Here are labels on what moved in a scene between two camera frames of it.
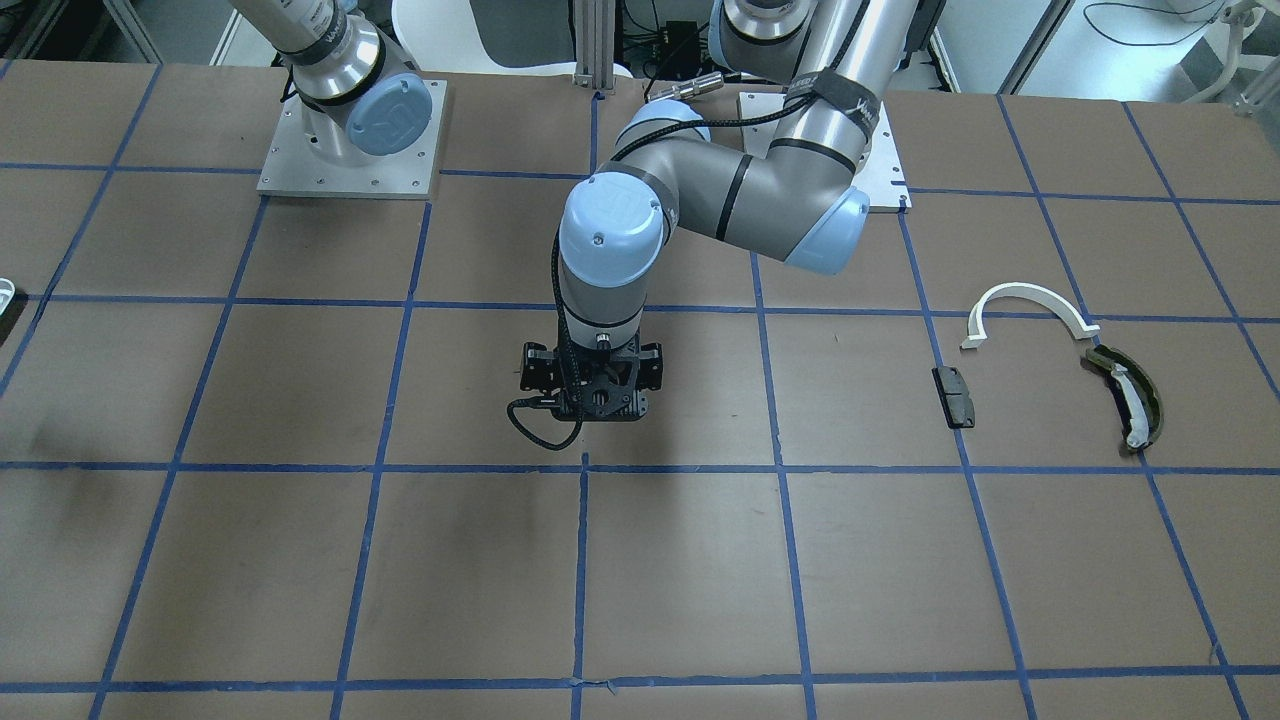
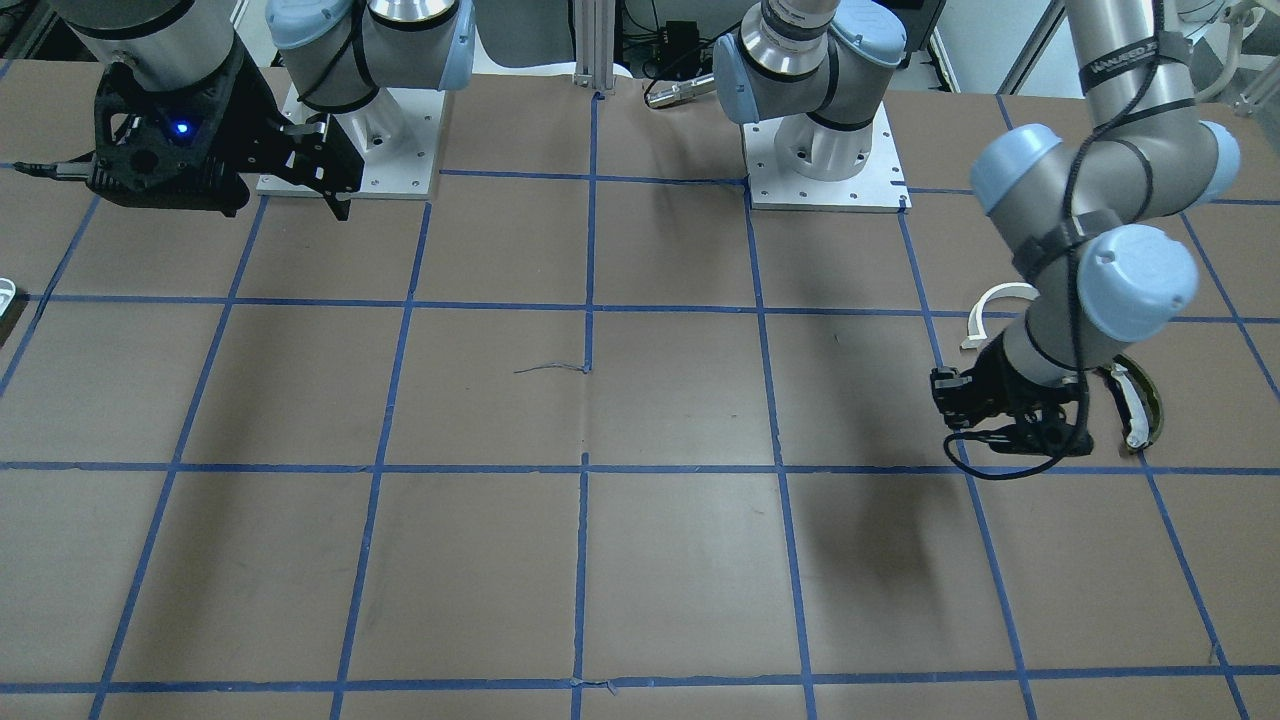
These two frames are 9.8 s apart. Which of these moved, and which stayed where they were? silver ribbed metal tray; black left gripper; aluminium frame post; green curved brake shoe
Moved: black left gripper
Stayed: aluminium frame post; green curved brake shoe; silver ribbed metal tray
